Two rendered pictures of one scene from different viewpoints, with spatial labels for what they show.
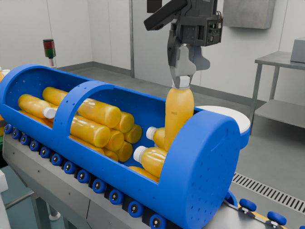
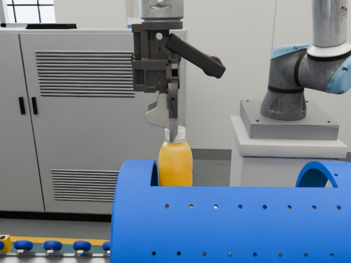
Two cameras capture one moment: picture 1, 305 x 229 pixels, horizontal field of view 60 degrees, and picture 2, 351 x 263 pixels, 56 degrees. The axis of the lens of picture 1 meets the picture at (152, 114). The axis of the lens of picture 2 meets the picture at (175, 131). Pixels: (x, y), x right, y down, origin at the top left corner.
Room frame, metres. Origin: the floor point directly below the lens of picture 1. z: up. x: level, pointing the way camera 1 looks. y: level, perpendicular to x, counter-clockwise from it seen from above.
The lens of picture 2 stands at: (1.05, -0.43, 1.51)
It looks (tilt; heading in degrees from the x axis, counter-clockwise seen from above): 19 degrees down; 141
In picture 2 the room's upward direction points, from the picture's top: straight up
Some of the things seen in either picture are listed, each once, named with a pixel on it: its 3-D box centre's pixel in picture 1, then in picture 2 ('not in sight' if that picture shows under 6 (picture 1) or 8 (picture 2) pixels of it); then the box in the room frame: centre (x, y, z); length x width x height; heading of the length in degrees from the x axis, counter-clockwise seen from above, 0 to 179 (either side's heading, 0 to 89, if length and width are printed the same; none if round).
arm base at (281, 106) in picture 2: not in sight; (284, 99); (0.44, 0.52, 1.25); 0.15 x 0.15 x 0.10
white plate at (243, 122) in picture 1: (213, 119); not in sight; (0.98, -0.25, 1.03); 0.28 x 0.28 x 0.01
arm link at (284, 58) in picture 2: not in sight; (290, 64); (0.45, 0.52, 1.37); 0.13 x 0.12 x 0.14; 179
